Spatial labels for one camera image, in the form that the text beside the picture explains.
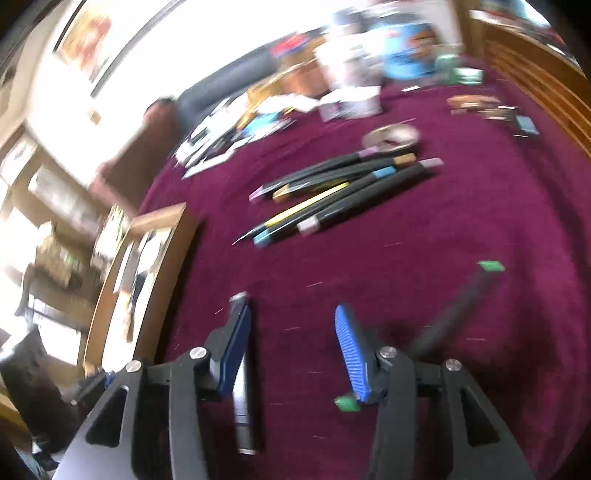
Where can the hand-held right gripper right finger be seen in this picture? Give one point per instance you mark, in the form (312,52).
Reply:
(353,355)

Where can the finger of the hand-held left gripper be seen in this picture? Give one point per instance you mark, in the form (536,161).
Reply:
(94,385)

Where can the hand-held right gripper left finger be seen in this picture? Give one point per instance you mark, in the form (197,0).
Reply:
(233,341)

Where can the cardboard box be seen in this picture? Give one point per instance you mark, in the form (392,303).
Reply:
(166,277)

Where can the black marker with green caps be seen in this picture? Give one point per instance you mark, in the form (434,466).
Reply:
(452,314)

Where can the black marker with teal caps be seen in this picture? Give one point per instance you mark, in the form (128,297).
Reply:
(295,223)

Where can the yellow pen with black grip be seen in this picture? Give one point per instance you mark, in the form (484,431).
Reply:
(314,201)

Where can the black marker with gold caps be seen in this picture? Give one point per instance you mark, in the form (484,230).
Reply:
(341,177)

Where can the black marker with pink caps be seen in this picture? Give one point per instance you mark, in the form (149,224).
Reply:
(323,170)

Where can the black tape roll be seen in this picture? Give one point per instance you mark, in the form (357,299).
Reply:
(369,138)

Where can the dark wooden chair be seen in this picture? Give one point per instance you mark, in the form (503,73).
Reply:
(51,295)

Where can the maroon tablecloth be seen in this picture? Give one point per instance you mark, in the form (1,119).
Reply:
(461,221)

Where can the maroon armchair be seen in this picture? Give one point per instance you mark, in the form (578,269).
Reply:
(138,157)

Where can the black sofa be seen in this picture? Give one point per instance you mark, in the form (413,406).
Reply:
(212,92)

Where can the small white carton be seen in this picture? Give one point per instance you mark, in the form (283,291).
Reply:
(351,105)

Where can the brown figurine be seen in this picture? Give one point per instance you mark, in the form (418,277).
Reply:
(471,102)

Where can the white plastic jar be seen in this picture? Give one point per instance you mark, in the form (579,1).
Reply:
(339,64)

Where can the green desk tool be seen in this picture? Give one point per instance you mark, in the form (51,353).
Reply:
(459,70)

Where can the clear jar with blue label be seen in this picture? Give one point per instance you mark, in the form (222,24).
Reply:
(411,46)

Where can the wooden sideboard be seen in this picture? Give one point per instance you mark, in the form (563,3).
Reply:
(545,69)

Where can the framed wall picture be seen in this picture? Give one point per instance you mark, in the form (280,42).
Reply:
(92,32)

